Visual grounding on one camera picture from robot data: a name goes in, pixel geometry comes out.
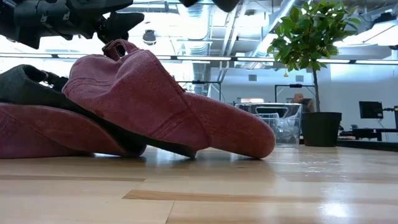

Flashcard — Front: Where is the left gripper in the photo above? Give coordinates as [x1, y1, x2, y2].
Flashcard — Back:
[0, 0, 146, 50]

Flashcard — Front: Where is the faded red baseball cap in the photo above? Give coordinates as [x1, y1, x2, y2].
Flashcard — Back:
[61, 39, 276, 159]

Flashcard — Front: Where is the dark olive baseball cap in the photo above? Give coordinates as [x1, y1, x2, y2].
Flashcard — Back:
[0, 63, 197, 159]

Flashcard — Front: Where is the dark maroon baseball cap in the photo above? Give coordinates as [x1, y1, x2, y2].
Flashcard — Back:
[0, 102, 147, 159]

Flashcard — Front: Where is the black ceiling dome fixture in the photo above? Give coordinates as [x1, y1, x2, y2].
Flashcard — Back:
[142, 29, 157, 46]

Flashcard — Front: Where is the horizontal light bar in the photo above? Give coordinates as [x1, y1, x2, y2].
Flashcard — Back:
[0, 52, 398, 65]

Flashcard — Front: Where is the green leafy potted tree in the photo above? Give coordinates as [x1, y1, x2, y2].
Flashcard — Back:
[266, 0, 362, 113]

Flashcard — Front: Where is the person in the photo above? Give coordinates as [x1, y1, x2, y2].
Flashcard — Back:
[292, 92, 315, 113]

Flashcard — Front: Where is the clear plastic bin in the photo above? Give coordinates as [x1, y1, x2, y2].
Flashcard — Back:
[234, 102, 303, 148]

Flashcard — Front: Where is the black plant pot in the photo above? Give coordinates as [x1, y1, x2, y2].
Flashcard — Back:
[300, 111, 343, 147]

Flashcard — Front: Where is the black computer monitor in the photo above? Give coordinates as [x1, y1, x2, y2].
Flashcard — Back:
[358, 100, 384, 119]

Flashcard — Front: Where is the black background desk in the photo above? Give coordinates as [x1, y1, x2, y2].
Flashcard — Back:
[338, 127, 398, 142]

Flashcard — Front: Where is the silver ventilation duct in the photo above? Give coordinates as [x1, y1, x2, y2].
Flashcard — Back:
[188, 43, 213, 96]

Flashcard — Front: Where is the black gantry frame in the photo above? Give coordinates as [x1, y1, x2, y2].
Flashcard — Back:
[273, 83, 315, 103]

